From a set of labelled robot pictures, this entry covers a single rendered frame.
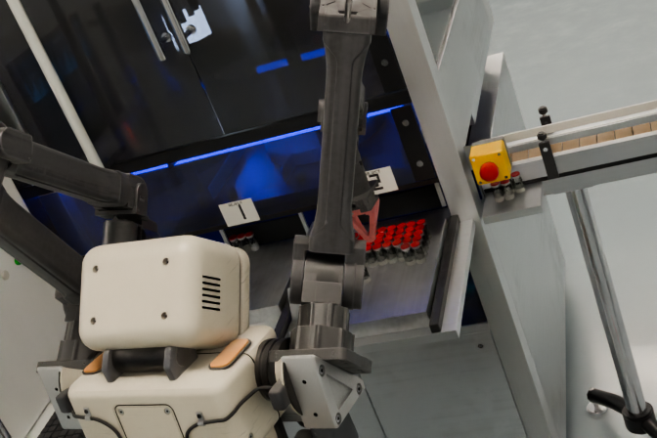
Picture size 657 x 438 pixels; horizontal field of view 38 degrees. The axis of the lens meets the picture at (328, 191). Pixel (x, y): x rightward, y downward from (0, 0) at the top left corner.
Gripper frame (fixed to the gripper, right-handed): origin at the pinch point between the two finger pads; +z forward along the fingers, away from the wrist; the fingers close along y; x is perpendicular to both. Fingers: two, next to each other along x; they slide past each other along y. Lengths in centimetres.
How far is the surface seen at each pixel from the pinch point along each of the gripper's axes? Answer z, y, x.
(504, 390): 62, 46, -5
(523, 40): 47, 403, 13
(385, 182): 1.3, 36.2, 5.1
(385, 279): 17.2, 20.3, 6.5
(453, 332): 21.2, -1.0, -10.2
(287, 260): 15, 36, 33
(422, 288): 18.1, 14.1, -2.5
